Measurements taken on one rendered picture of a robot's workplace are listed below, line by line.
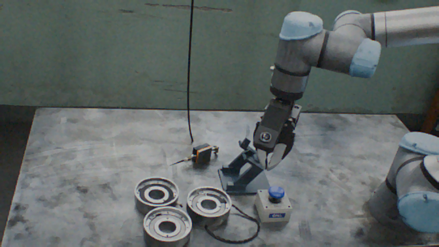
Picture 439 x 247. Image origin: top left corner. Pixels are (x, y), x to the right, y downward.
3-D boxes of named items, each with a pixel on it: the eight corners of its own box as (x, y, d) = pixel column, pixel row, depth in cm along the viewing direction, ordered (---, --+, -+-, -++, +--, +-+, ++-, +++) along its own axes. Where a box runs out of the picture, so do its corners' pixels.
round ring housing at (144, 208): (127, 212, 112) (127, 198, 110) (142, 185, 121) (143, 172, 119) (170, 223, 111) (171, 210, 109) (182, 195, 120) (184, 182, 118)
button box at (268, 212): (260, 223, 115) (264, 208, 113) (254, 203, 121) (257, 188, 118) (292, 222, 117) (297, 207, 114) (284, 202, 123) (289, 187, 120)
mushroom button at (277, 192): (267, 211, 116) (271, 195, 113) (263, 199, 119) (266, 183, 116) (283, 210, 116) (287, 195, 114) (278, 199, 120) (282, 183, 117)
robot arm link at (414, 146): (432, 175, 125) (452, 131, 117) (439, 208, 113) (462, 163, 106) (385, 163, 126) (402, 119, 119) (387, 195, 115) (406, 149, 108)
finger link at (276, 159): (284, 163, 114) (292, 131, 109) (277, 177, 109) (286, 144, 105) (272, 159, 115) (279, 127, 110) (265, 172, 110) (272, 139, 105)
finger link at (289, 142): (290, 158, 108) (298, 125, 103) (288, 162, 107) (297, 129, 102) (270, 151, 109) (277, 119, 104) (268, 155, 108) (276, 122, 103)
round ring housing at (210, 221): (193, 232, 110) (195, 219, 108) (179, 202, 118) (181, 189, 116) (235, 225, 114) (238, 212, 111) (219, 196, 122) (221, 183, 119)
